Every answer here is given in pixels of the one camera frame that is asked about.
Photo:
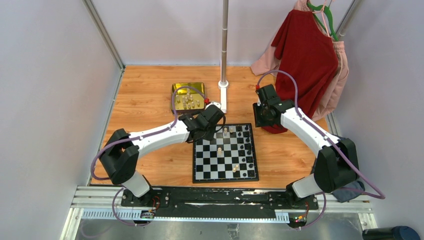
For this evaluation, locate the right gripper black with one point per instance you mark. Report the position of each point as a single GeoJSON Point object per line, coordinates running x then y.
{"type": "Point", "coordinates": [259, 122]}

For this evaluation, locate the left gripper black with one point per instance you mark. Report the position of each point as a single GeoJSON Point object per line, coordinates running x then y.
{"type": "Point", "coordinates": [210, 136]}

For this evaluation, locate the black white chessboard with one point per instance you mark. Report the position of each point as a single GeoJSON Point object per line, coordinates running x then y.
{"type": "Point", "coordinates": [208, 167]}

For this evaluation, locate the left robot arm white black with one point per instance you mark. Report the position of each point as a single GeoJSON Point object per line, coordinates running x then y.
{"type": "Point", "coordinates": [120, 155]}

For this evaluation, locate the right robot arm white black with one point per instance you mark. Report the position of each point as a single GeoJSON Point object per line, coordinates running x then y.
{"type": "Point", "coordinates": [335, 158]}

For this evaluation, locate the gold metal tin box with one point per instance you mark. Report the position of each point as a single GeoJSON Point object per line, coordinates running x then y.
{"type": "Point", "coordinates": [187, 100]}

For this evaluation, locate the pink garment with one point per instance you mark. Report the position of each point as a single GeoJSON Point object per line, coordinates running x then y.
{"type": "Point", "coordinates": [333, 92]}

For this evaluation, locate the red shirt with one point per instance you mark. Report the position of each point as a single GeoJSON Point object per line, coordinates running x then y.
{"type": "Point", "coordinates": [303, 50]}

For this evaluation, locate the silver vertical pole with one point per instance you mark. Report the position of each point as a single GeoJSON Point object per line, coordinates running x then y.
{"type": "Point", "coordinates": [224, 43]}

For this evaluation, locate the green clothes hanger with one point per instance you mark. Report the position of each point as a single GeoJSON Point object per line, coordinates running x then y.
{"type": "Point", "coordinates": [324, 17]}

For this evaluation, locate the grey blue cloth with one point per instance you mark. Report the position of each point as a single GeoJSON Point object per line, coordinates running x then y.
{"type": "Point", "coordinates": [343, 195]}

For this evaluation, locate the dark blue bottle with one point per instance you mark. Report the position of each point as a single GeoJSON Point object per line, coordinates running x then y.
{"type": "Point", "coordinates": [391, 233]}

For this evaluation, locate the white pole base bracket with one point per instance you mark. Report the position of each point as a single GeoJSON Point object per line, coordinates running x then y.
{"type": "Point", "coordinates": [223, 87]}

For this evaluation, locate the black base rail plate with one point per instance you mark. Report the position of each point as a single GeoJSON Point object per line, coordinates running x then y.
{"type": "Point", "coordinates": [217, 203]}

